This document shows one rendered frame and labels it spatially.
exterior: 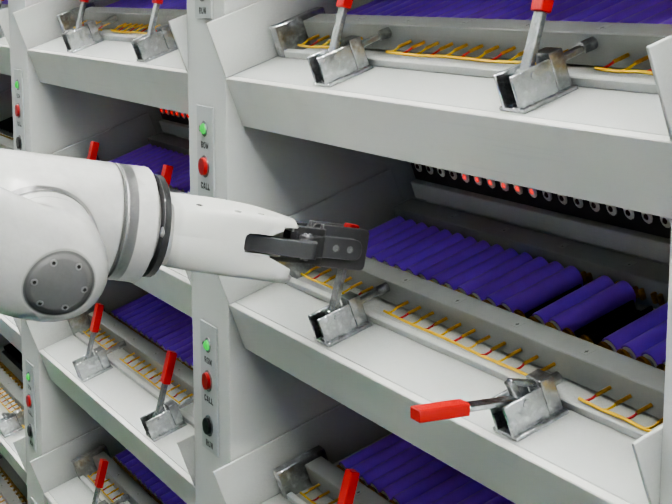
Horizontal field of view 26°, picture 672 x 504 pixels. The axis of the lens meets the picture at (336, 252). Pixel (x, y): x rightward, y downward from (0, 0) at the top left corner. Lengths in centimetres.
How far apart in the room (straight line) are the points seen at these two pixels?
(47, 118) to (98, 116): 7
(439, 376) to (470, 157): 17
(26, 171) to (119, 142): 98
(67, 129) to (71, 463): 46
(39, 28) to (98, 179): 93
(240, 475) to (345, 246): 31
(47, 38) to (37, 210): 102
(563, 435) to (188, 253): 30
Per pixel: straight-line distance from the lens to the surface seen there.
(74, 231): 94
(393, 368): 105
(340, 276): 113
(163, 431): 157
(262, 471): 135
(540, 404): 91
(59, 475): 204
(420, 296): 110
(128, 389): 173
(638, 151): 77
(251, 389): 132
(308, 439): 136
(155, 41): 150
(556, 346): 95
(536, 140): 84
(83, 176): 102
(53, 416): 202
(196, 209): 103
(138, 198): 102
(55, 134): 195
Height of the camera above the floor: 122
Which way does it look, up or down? 10 degrees down
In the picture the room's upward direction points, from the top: straight up
